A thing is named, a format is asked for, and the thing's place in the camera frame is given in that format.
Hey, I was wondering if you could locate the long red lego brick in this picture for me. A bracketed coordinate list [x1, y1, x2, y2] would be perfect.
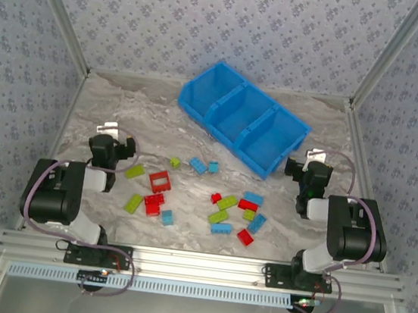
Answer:
[237, 197, 260, 213]

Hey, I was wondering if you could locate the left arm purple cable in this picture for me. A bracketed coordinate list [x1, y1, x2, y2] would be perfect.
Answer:
[11, 125, 153, 302]

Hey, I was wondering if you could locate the small electronics board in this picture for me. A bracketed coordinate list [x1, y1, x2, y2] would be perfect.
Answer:
[76, 267, 111, 290]
[289, 294, 324, 313]

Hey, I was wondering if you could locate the slotted white cable duct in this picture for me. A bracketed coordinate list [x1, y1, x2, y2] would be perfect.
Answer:
[7, 258, 295, 311]

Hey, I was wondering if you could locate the medium red lego brick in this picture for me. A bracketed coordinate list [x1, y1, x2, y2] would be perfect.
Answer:
[235, 227, 257, 248]

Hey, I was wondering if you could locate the long green lego brick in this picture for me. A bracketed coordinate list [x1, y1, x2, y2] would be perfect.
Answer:
[123, 192, 145, 216]
[217, 193, 239, 212]
[124, 161, 148, 180]
[206, 207, 231, 225]

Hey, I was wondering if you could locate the wide aluminium base rail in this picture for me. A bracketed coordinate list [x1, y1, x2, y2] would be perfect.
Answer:
[0, 226, 407, 305]

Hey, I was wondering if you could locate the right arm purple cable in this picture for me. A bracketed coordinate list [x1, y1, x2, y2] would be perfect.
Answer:
[291, 148, 398, 313]

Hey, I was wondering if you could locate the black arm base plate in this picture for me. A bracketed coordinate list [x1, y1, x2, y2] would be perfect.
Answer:
[63, 238, 135, 271]
[262, 262, 335, 296]

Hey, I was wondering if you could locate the aluminium frame post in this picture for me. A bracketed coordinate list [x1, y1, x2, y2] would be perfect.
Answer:
[347, 0, 418, 117]
[13, 0, 100, 76]

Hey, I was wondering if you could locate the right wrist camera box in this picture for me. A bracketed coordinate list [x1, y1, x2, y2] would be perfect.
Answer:
[305, 147, 328, 164]

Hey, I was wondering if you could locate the blue three-compartment plastic bin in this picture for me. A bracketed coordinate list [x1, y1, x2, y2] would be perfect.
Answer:
[170, 56, 320, 186]

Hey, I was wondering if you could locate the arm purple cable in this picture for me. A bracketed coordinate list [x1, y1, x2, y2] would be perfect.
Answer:
[11, 125, 153, 302]
[291, 148, 398, 313]

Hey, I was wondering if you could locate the red lego window frame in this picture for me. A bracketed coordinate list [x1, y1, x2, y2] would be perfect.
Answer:
[146, 169, 174, 196]

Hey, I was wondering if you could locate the aluminium side rail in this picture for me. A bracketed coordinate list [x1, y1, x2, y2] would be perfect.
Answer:
[12, 64, 90, 238]
[327, 100, 409, 274]

